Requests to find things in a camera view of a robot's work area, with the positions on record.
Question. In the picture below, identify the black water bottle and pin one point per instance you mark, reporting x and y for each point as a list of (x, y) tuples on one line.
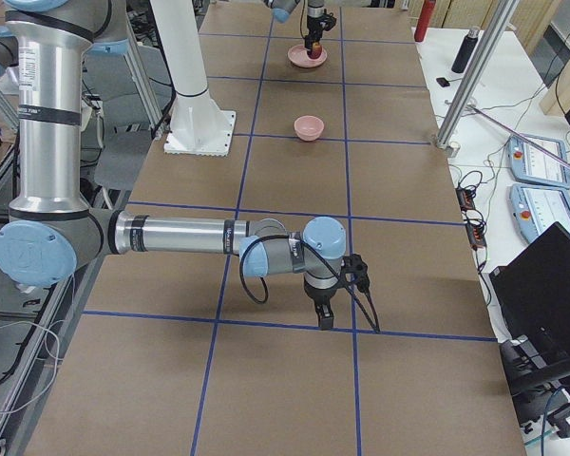
[(466, 50)]

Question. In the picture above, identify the pink plate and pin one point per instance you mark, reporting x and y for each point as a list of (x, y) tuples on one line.
[(299, 57)]

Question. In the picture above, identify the teach pendant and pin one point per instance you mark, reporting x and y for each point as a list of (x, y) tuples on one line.
[(537, 207), (528, 164)]

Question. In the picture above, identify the lower teach pendant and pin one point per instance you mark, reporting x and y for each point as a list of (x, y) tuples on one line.
[(537, 207)]

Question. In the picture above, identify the black laptop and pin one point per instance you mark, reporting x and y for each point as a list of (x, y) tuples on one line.
[(534, 288)]

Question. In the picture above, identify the pink bowl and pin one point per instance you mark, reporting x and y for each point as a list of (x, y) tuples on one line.
[(308, 128)]

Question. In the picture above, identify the red apple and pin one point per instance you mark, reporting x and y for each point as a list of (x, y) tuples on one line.
[(316, 51)]

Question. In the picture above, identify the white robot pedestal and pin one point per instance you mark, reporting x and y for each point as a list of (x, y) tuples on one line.
[(198, 126)]

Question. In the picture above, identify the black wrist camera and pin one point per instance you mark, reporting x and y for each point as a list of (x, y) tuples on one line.
[(354, 271)]

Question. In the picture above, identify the red water bottle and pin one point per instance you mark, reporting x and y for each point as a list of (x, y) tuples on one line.
[(424, 20)]

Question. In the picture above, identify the upper teach pendant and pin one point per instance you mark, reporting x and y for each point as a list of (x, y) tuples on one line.
[(528, 164)]

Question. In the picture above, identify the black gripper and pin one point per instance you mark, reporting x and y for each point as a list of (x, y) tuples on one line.
[(320, 298), (313, 25)]

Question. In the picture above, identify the black small device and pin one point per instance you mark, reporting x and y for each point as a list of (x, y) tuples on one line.
[(443, 82)]

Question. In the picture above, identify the aluminium frame post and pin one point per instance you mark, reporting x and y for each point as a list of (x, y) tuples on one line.
[(487, 44)]

